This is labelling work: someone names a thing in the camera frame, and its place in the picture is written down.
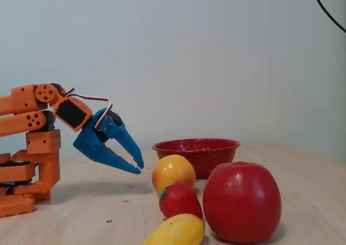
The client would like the orange robot base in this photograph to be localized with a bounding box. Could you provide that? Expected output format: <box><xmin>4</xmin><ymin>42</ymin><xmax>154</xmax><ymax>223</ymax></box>
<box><xmin>0</xmin><ymin>149</ymin><xmax>61</xmax><ymax>218</ymax></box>

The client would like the yellow toy banana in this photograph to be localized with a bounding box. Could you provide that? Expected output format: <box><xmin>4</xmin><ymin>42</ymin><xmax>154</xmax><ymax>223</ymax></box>
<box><xmin>142</xmin><ymin>213</ymin><xmax>206</xmax><ymax>245</ymax></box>

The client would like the red white black servo wire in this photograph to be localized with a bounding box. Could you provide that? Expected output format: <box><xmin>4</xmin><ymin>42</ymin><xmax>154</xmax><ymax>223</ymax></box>
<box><xmin>62</xmin><ymin>87</ymin><xmax>114</xmax><ymax>129</ymax></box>

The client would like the toy orange fruit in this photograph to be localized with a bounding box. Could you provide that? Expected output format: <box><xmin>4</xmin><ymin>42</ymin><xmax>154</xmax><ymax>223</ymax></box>
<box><xmin>151</xmin><ymin>154</ymin><xmax>196</xmax><ymax>195</ymax></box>

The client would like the red speckled enamel bowl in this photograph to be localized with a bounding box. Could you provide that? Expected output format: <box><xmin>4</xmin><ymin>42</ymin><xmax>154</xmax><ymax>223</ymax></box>
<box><xmin>151</xmin><ymin>138</ymin><xmax>241</xmax><ymax>179</ymax></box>

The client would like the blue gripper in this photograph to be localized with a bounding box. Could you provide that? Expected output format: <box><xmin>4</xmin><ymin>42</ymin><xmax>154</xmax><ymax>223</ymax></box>
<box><xmin>72</xmin><ymin>107</ymin><xmax>145</xmax><ymax>175</ymax></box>

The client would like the black hanging cable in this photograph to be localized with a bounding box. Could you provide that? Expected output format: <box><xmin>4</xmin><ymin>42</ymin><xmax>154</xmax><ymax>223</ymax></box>
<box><xmin>309</xmin><ymin>0</ymin><xmax>346</xmax><ymax>34</ymax></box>

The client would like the red toy strawberry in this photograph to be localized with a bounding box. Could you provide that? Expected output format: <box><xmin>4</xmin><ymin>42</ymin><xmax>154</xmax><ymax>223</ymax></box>
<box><xmin>158</xmin><ymin>182</ymin><xmax>203</xmax><ymax>219</ymax></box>

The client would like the red toy apple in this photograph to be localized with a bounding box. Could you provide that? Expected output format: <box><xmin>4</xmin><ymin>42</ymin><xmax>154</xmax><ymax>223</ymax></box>
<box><xmin>203</xmin><ymin>161</ymin><xmax>282</xmax><ymax>244</ymax></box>

